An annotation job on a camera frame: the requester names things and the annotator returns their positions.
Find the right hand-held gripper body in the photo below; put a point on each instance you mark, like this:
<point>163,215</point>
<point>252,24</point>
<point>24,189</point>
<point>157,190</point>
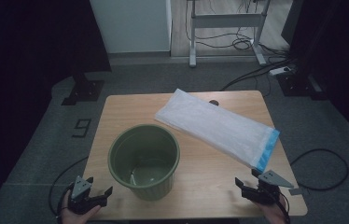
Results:
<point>266,193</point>

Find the white metal desk frame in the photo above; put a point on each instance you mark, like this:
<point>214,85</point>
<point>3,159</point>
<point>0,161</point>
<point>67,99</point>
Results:
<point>225,21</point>

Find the grey tape piece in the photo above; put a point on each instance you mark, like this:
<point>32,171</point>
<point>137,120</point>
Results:
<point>297,192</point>

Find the dark curtain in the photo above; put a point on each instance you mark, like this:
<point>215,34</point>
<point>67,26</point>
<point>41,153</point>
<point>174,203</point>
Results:
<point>23,46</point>
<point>343,46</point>

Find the black stand base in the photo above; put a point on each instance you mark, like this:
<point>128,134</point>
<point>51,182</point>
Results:
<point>297,85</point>
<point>84,90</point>

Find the round black table grommet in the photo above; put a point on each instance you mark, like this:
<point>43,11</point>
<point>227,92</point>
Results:
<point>215,102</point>

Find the person's left hand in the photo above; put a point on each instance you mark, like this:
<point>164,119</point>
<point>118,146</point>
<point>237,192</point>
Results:
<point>70,219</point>

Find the person's right hand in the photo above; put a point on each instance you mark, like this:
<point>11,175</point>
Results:
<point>276,216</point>

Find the white cabinet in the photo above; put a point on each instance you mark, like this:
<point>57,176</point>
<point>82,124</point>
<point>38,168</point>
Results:
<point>132,25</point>

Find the green plastic trash bin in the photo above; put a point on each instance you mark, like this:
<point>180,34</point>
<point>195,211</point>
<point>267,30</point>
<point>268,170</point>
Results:
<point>126,149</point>

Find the white power strip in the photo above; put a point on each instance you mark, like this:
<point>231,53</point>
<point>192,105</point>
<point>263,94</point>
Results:
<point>280,71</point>

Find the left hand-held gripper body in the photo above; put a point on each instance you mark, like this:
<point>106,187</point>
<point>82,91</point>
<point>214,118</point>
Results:
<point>80,203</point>

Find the white trash bag blue band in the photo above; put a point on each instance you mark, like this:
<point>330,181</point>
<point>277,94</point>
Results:
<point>213,127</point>

